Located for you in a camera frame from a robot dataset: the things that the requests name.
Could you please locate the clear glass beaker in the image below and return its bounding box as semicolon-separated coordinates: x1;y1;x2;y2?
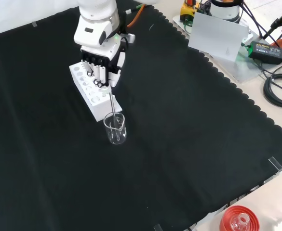
103;112;127;145

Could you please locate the green cable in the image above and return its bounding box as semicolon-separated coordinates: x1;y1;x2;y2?
124;4;144;14

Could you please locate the white test tube rack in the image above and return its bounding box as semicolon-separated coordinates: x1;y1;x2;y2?
68;61;122;122

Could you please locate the yellow stop button box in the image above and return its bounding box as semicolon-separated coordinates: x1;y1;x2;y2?
180;0;201;24

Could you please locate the black tripod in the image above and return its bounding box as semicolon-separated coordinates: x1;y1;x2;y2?
262;3;282;40

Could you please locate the coiled black cable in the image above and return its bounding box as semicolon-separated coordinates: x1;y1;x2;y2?
263;73;282;108

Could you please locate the pale white board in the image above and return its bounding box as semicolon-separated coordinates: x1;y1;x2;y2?
188;11;250;63

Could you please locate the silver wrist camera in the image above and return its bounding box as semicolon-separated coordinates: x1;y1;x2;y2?
120;33;136;45

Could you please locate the small clear glass flask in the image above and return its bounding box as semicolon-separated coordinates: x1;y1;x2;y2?
230;214;250;231

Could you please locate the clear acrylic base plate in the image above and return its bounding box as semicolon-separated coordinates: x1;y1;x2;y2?
172;14;272;84

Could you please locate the orange clamp handle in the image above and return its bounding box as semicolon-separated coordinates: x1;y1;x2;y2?
270;38;282;49

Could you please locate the black power adapter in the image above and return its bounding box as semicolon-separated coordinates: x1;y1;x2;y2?
248;40;282;65

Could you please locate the black scalloped bench cloth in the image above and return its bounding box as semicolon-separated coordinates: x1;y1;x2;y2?
0;3;282;231

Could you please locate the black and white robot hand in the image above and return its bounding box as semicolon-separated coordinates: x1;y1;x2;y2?
73;16;126;96

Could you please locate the clear glass rod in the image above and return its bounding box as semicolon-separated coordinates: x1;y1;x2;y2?
108;92;120;141

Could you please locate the orange cable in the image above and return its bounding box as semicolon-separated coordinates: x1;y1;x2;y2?
127;3;147;28

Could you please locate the red ribbed funnel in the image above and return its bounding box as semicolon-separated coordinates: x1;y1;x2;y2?
219;205;260;231

